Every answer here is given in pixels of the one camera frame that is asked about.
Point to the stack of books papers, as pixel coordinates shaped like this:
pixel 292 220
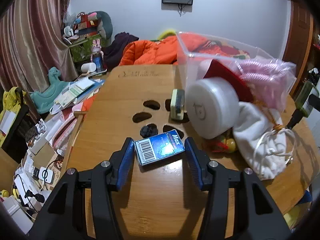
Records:
pixel 75 93

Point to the teal rocking horse toy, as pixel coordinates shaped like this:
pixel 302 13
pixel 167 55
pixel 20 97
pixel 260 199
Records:
pixel 43 101

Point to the pink bunny figure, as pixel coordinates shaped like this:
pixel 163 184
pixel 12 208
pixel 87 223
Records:
pixel 97 55

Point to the orange puffer jacket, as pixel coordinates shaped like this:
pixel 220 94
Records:
pixel 148 52

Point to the cream mahjong tile box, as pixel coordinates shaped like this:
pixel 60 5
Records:
pixel 177 104

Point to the green round bottle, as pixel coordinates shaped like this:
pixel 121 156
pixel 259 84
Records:
pixel 301 101

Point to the small gourd ornament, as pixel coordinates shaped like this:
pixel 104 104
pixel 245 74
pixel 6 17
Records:
pixel 222 144

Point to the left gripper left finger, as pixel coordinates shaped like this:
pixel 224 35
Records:
pixel 63 214

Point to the white round jar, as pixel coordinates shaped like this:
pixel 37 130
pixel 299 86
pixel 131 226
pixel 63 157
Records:
pixel 212 106

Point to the black bottle cap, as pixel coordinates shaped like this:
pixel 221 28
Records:
pixel 149 130

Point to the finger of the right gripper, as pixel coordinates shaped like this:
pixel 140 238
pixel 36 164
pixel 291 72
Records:
pixel 298 114

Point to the white mug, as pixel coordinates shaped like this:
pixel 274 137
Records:
pixel 88 68

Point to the striped brown curtain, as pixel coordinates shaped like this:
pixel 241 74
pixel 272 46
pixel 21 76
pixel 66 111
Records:
pixel 31 44

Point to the yellow foam arch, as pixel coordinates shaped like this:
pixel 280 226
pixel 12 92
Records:
pixel 166 33

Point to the blue card box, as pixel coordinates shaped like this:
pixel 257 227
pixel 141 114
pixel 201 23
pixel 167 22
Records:
pixel 158 147

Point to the white drawstring pouch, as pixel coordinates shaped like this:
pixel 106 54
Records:
pixel 265 144

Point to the clear plastic storage bin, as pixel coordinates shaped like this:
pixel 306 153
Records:
pixel 196 51

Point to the dark purple garment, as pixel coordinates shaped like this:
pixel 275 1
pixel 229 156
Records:
pixel 114 52

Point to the red velvet pouch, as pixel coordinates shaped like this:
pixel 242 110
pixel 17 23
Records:
pixel 217 69

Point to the plush toy pile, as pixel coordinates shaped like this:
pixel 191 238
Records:
pixel 83 26

